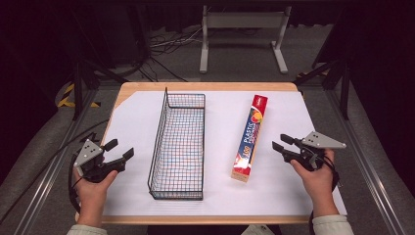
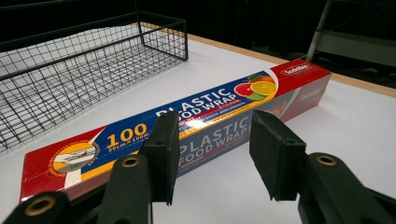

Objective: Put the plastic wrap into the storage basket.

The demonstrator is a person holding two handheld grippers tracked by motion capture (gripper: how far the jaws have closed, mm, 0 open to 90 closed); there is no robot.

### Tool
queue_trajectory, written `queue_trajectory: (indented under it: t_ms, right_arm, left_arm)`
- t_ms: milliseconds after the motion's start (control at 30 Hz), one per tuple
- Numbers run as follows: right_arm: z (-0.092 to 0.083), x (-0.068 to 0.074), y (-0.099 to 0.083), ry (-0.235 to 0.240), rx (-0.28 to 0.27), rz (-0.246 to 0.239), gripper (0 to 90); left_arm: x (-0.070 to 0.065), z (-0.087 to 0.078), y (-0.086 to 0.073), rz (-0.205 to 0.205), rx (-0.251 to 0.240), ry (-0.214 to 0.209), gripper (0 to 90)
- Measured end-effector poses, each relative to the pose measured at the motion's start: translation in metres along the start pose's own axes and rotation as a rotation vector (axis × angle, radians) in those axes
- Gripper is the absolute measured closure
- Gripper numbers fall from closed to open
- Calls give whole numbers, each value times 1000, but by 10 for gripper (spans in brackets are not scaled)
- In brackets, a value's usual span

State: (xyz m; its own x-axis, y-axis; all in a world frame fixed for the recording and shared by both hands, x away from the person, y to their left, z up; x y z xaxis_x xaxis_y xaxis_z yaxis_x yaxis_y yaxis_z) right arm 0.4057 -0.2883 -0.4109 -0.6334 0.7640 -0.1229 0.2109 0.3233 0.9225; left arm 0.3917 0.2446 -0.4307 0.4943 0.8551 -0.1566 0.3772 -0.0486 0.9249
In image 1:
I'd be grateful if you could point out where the white paper sheet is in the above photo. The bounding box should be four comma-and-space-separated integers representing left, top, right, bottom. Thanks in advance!
103, 89, 348, 217

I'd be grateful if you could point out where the yellow black hazard tape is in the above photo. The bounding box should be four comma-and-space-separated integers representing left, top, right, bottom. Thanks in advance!
57, 83, 102, 110

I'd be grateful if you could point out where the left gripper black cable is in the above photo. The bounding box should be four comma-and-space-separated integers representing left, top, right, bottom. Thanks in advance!
67, 154, 82, 214

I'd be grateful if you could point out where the bundle of floor cables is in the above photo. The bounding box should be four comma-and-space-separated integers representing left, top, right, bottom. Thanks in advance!
148, 25, 205, 57

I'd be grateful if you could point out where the white metal table frame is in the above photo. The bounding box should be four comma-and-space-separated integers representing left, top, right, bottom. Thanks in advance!
199, 4, 293, 75

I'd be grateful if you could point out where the black wire basket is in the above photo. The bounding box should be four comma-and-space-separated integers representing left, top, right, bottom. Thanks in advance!
147, 86, 207, 202

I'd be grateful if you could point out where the long plastic wrap box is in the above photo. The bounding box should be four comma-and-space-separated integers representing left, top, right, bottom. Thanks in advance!
230, 94, 269, 183

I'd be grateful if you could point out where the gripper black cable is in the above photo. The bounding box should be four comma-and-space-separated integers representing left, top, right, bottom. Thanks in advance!
321, 149, 342, 194
67, 154, 82, 214

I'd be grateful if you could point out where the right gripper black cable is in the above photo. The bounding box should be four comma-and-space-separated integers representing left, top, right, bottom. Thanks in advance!
321, 149, 342, 194

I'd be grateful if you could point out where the person's left hand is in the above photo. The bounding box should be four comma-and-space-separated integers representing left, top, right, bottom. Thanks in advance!
72, 167, 119, 212

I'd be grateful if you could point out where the long black floor cable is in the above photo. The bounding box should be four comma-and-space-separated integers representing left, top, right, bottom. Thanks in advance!
0, 117, 111, 226

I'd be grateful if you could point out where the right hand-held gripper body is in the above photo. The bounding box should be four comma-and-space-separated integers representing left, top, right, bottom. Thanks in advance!
283, 130, 347, 172

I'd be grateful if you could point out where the black stand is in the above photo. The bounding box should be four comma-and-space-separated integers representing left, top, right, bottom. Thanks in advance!
64, 48, 129, 122
293, 55, 353, 121

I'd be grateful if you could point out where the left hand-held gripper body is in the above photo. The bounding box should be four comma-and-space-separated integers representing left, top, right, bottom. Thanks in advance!
72, 138, 127, 184

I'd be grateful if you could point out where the person's right hand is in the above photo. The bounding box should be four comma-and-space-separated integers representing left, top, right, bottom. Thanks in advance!
289, 148, 338, 216

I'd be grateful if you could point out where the aluminium rail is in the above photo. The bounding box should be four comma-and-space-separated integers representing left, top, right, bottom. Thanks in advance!
13, 87, 99, 235
326, 88, 409, 235

